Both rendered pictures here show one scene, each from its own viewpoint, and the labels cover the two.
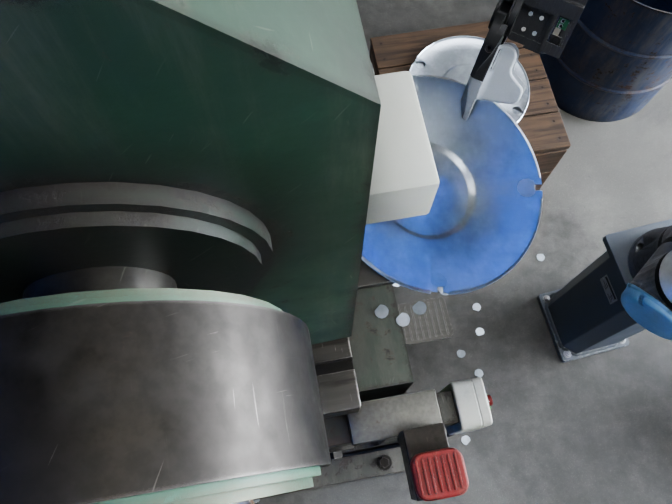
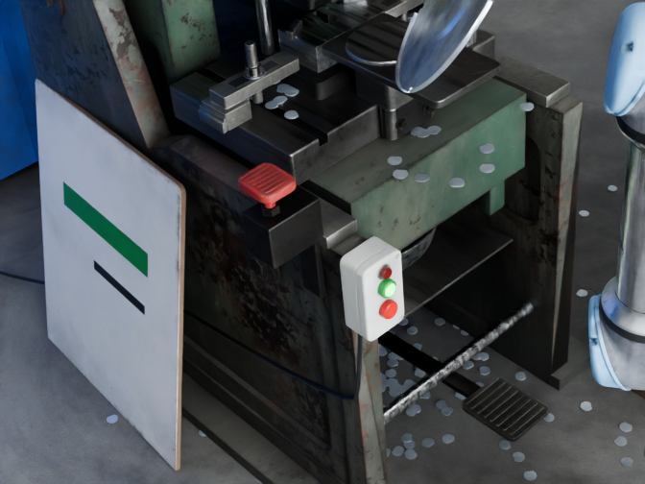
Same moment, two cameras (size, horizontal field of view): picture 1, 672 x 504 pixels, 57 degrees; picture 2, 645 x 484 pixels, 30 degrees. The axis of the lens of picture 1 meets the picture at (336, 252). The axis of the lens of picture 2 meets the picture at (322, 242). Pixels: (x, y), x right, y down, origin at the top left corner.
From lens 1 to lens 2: 145 cm
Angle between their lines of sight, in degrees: 45
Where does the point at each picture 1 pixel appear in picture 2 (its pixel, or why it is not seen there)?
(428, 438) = (298, 196)
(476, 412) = (363, 258)
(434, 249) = (429, 51)
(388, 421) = not seen: hidden behind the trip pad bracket
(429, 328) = (500, 415)
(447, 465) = (276, 179)
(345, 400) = (287, 146)
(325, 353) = (316, 121)
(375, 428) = not seen: hidden behind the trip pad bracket
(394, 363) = (355, 186)
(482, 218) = (462, 21)
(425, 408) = (333, 221)
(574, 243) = not seen: outside the picture
